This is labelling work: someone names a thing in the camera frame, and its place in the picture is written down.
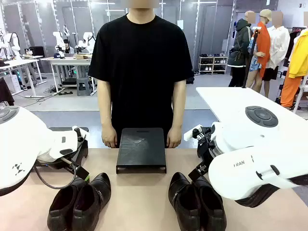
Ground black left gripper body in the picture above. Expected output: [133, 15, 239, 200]
[35, 150, 77, 171]

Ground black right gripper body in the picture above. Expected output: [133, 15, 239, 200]
[201, 126, 218, 167]

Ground person's right forearm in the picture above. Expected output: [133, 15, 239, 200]
[98, 101, 116, 132]

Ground person's left forearm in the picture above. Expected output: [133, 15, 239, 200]
[169, 101, 186, 132]

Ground black slanted shoe stand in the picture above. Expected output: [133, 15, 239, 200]
[115, 128, 167, 174]

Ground seated background person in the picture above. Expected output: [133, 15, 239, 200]
[63, 39, 75, 54]

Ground person in black T-shirt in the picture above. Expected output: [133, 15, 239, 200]
[88, 0, 195, 149]

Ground person's right hand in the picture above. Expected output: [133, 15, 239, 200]
[101, 128, 118, 149]

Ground person's left hand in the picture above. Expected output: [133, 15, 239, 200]
[167, 127, 182, 149]

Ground black flat panel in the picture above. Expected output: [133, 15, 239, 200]
[49, 127, 89, 133]

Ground black glossy dress shoe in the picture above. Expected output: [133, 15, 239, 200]
[47, 178, 89, 231]
[72, 172, 112, 231]

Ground grey plastic stool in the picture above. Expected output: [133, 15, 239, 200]
[76, 77, 93, 96]

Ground white shoe rack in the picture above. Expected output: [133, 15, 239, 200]
[198, 55, 228, 75]

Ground dark cloth on chair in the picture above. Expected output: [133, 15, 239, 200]
[0, 77, 15, 106]

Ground white computer tower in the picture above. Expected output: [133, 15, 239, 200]
[7, 72, 24, 93]

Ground white lab desk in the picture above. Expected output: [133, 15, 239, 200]
[0, 59, 48, 98]
[39, 56, 97, 96]

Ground mannequin in dark jacket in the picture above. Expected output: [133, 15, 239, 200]
[227, 11, 256, 88]

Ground black monitor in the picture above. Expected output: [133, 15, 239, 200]
[24, 46, 45, 57]

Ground mannequin with orange top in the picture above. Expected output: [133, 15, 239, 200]
[245, 9, 272, 97]

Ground mannequin in white shirt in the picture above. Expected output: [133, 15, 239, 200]
[262, 11, 291, 98]

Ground mannequin in yellow hoodie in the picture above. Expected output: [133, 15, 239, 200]
[280, 28, 308, 109]

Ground dark hanging garment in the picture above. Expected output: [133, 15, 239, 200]
[287, 30, 299, 61]

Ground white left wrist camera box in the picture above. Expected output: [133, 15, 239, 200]
[71, 125, 91, 141]

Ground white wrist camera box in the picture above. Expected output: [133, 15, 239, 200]
[184, 128, 202, 142]
[71, 125, 91, 141]

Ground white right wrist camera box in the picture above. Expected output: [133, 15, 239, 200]
[184, 128, 202, 142]

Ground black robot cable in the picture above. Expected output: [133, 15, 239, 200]
[33, 165, 79, 190]

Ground floor cable bundle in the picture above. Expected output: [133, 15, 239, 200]
[44, 85, 64, 94]

